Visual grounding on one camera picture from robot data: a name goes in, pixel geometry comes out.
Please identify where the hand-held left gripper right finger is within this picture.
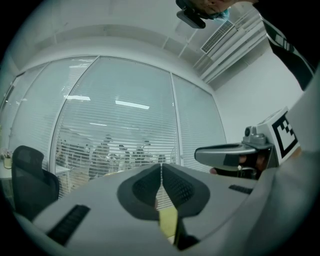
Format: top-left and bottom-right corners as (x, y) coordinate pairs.
(162, 163), (259, 251)

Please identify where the glass partition with blinds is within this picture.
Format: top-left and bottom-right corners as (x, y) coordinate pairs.
(0, 55), (227, 201)

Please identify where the black mesh office chair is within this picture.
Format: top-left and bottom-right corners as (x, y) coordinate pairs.
(10, 145), (61, 222)

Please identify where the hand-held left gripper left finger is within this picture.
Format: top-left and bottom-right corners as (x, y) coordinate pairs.
(31, 163), (174, 251)

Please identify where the person's black clothing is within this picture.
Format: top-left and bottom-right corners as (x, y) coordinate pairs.
(258, 0), (320, 92)

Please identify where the green tablecloth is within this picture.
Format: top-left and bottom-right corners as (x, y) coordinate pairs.
(158, 207), (180, 246)

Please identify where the white ceiling air vent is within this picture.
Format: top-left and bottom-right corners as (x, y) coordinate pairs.
(200, 20), (236, 55)

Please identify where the small potted plant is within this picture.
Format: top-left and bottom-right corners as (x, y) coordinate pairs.
(0, 146), (14, 170)

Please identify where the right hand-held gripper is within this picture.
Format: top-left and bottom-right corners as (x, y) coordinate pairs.
(194, 106), (300, 180)

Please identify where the black head camera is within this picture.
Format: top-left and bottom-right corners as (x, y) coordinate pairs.
(175, 7), (207, 30)

